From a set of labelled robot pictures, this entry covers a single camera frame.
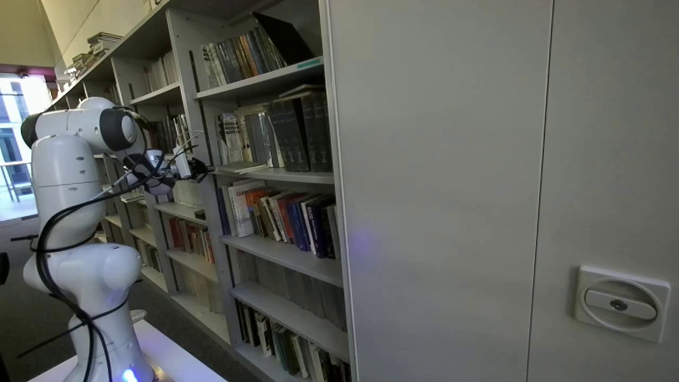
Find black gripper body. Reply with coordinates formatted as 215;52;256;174
187;157;213;185

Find white hardcover book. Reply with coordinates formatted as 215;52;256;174
226;182;256;241

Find grey Machine Intelligence book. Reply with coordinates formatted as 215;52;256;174
247;109;260;171
263;105;278;173
281;100;295;173
254;107;269;173

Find dark red book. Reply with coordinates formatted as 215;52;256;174
167;218;188;254

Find green plastic-covered book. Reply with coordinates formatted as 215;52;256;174
272;103;286;173

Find red-orange book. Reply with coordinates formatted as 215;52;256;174
275;191;293;247

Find orange-brown book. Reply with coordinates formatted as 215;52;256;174
236;33;250;80

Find dark blue book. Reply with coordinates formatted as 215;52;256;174
240;303;272;356

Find cream volume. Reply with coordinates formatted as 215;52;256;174
173;182;201;209

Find white printed paperback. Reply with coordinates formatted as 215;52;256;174
216;115;231;167
223;112;242;171

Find white magazines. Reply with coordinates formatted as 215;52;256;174
199;45;219;89

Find grey journal volume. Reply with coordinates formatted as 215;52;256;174
253;254;273;303
269;259;293;310
238;252;258;297

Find thin pale green booklet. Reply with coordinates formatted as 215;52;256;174
236;85;326;111
236;82;326;109

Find stack of papers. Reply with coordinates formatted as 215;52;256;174
85;30;125;60

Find bright window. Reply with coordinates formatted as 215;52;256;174
0;70;51;214

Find white table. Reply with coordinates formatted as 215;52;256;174
28;317;230;382

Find white cabinet lock handle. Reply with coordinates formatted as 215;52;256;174
573;264;673;346

